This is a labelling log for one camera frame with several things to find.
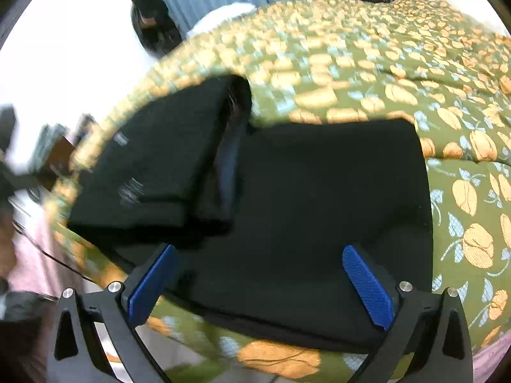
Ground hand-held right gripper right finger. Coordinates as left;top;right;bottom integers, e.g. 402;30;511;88
342;244;474;383

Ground person's leg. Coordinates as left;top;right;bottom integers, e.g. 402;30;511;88
473;345;511;383
10;189;86;300

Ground brown wooden cabinet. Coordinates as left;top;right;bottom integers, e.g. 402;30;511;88
38;133;80;186

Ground person's left leg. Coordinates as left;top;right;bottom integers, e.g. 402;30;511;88
10;189;86;300

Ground black hanging coat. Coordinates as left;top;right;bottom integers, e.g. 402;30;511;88
125;0;184;58

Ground light blue cloth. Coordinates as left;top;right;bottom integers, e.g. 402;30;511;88
187;2;256;38

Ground black cable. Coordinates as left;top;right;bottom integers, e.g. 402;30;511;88
12;217;98;284

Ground green floral bedspread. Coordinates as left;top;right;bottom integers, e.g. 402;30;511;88
44;0;511;383

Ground black bag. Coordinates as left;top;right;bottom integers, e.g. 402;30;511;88
0;291;54;368

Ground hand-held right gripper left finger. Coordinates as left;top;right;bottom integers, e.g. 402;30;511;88
47;243;178;383

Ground black pants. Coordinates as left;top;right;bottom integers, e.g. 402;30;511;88
68;74;436;354

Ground person's right leg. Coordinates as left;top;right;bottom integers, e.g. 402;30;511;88
473;345;511;383

